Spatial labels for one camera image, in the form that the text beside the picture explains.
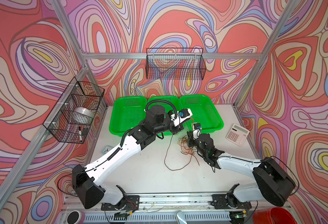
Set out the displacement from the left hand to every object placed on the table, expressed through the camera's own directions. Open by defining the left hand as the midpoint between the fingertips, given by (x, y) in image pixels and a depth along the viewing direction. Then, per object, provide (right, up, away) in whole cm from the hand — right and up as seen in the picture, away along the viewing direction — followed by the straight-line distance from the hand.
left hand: (189, 115), depth 64 cm
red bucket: (+43, -51, +5) cm, 67 cm away
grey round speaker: (-55, -49, +1) cm, 73 cm away
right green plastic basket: (+21, +4, +51) cm, 55 cm away
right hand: (+4, -12, +23) cm, 26 cm away
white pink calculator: (+41, -13, +35) cm, 55 cm away
